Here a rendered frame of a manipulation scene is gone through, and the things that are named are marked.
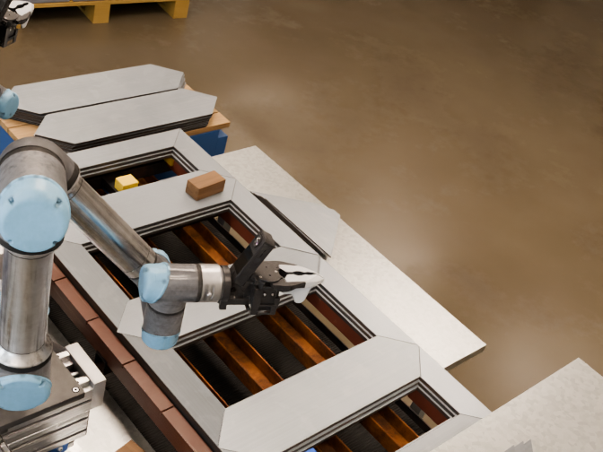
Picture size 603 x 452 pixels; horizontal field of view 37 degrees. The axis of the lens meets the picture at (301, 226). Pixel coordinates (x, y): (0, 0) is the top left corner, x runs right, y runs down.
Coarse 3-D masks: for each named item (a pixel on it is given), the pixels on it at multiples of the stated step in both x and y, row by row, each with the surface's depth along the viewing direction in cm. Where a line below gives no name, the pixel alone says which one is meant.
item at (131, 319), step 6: (126, 306) 251; (132, 306) 251; (126, 312) 249; (132, 312) 249; (126, 318) 247; (132, 318) 247; (138, 318) 248; (126, 324) 245; (132, 324) 246; (138, 324) 246; (132, 330) 244; (138, 330) 244; (138, 336) 243
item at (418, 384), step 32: (128, 160) 308; (160, 160) 317; (160, 224) 285; (256, 224) 295; (320, 288) 279; (224, 320) 257; (352, 320) 271; (160, 384) 234; (416, 384) 256; (352, 416) 240; (448, 416) 250; (288, 448) 225
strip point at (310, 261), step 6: (288, 252) 287; (294, 252) 288; (300, 252) 288; (294, 258) 285; (300, 258) 286; (306, 258) 287; (312, 258) 287; (318, 258) 288; (300, 264) 284; (306, 264) 284; (312, 264) 285; (318, 264) 286; (312, 270) 283
